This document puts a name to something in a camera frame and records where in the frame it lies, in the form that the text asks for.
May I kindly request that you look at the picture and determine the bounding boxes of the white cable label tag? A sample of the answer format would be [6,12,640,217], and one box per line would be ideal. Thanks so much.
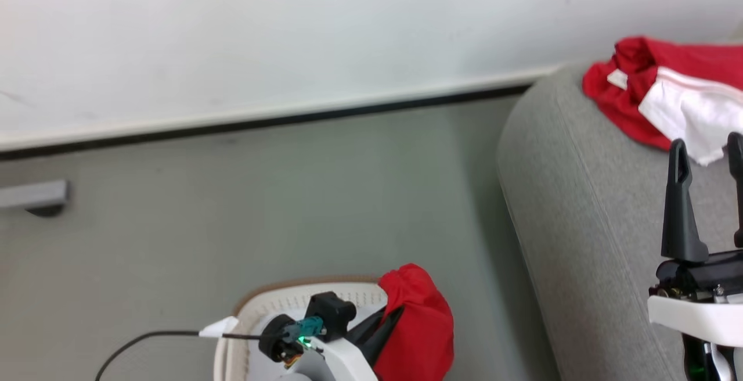
[199,315,240,339]

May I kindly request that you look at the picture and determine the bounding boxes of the white wall baseboard strip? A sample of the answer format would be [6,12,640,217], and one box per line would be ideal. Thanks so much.
[0,64,564,153]

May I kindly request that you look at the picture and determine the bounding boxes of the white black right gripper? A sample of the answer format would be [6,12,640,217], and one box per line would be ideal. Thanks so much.
[648,132,743,348]

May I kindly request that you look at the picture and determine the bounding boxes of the grey fabric sofa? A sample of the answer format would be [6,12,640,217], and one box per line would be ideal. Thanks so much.
[496,26,743,381]

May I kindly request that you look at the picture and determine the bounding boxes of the white laundry basket brown rim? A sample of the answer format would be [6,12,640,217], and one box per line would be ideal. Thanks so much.
[214,276,389,381]

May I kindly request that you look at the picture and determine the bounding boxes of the black round frame foot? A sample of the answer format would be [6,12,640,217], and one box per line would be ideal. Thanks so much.
[26,203,65,218]

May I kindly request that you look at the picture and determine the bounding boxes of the thin black cable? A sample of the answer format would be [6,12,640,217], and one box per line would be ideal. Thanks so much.
[95,330,263,381]

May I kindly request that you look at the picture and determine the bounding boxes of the red and white garment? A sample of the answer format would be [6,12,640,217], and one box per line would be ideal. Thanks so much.
[582,35,743,167]

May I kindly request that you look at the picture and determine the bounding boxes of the grey metal foot bar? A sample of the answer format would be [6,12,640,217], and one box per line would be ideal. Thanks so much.
[0,180,71,210]

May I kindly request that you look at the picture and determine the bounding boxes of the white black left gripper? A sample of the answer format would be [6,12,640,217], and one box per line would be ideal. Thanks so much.
[312,306,405,381]

